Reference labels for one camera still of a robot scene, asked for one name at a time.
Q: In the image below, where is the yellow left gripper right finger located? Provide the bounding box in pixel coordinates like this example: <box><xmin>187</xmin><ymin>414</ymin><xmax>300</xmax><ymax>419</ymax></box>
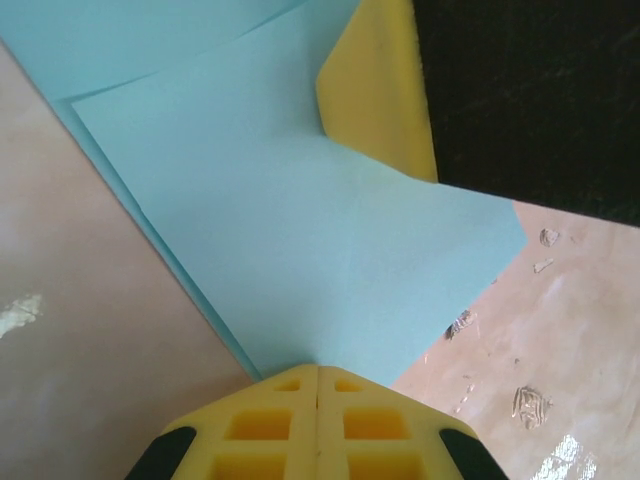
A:
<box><xmin>315</xmin><ymin>364</ymin><xmax>506</xmax><ymax>480</ymax></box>

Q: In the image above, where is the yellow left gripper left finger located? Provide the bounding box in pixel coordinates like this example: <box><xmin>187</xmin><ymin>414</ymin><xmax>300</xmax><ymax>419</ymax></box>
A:
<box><xmin>127</xmin><ymin>363</ymin><xmax>321</xmax><ymax>480</ymax></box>

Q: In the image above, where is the light blue cloth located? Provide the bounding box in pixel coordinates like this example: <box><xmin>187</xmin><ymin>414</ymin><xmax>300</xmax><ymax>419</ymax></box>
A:
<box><xmin>0</xmin><ymin>0</ymin><xmax>530</xmax><ymax>389</ymax></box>

